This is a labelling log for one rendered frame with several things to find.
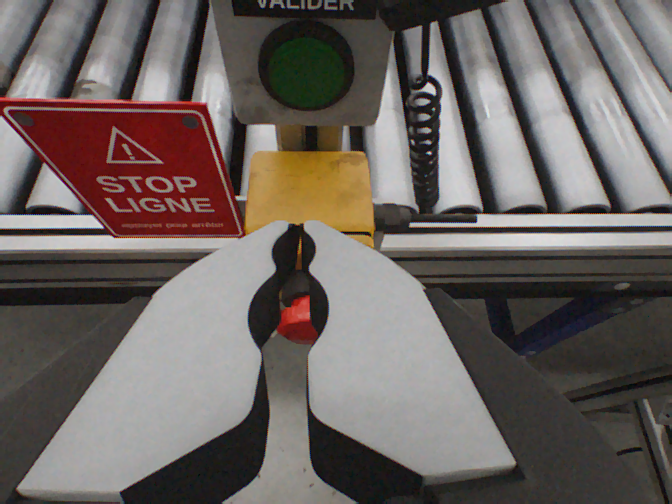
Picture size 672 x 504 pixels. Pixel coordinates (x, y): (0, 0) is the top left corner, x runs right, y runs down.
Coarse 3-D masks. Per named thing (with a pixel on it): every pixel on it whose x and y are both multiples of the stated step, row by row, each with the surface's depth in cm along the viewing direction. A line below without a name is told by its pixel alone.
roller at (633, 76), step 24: (576, 0) 58; (600, 0) 55; (600, 24) 54; (624, 24) 52; (600, 48) 53; (624, 48) 51; (624, 72) 49; (648, 72) 48; (624, 96) 49; (648, 96) 47; (648, 120) 46; (648, 144) 45
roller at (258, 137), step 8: (248, 128) 43; (256, 128) 41; (264, 128) 41; (272, 128) 41; (248, 136) 42; (256, 136) 41; (264, 136) 41; (272, 136) 41; (248, 144) 41; (256, 144) 40; (264, 144) 40; (272, 144) 40; (248, 152) 40; (248, 160) 40; (248, 168) 39; (248, 176) 39; (240, 192) 39
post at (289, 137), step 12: (276, 132) 23; (288, 132) 23; (300, 132) 23; (312, 132) 24; (324, 132) 23; (336, 132) 23; (288, 144) 23; (300, 144) 23; (312, 144) 25; (324, 144) 24; (336, 144) 24
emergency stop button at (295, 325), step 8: (304, 296) 22; (296, 304) 22; (304, 304) 22; (288, 312) 21; (296, 312) 21; (304, 312) 20; (288, 320) 21; (296, 320) 20; (304, 320) 20; (280, 328) 21; (288, 328) 21; (296, 328) 21; (304, 328) 21; (312, 328) 21; (288, 336) 21; (296, 336) 21; (304, 336) 21; (312, 336) 21
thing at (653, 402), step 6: (660, 396) 58; (666, 396) 57; (648, 402) 60; (654, 402) 59; (660, 402) 58; (666, 402) 57; (654, 408) 59; (660, 408) 58; (666, 408) 59; (654, 414) 59; (660, 414) 58; (666, 414) 59; (654, 420) 59; (660, 420) 58; (666, 420) 58
